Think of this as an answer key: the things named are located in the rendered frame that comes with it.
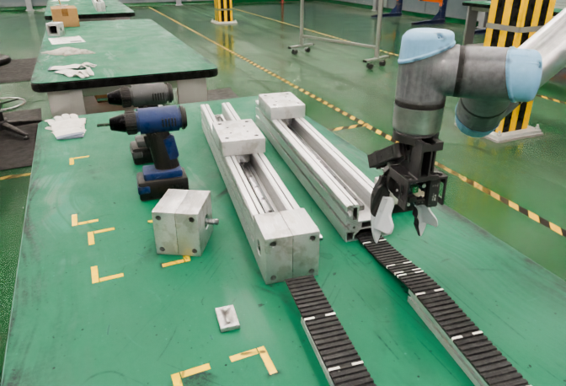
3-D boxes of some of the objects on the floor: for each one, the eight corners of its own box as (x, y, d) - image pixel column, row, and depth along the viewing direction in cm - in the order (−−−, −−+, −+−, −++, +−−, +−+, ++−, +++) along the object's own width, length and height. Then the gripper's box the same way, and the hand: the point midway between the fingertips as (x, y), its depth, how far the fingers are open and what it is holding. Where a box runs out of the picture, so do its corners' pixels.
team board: (286, 55, 709) (287, -94, 628) (310, 50, 740) (313, -91, 659) (367, 70, 609) (380, -104, 528) (390, 65, 640) (405, -100, 559)
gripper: (391, 146, 69) (378, 265, 77) (474, 136, 72) (453, 252, 81) (365, 127, 76) (356, 238, 85) (442, 120, 80) (426, 227, 88)
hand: (397, 232), depth 85 cm, fingers open, 8 cm apart
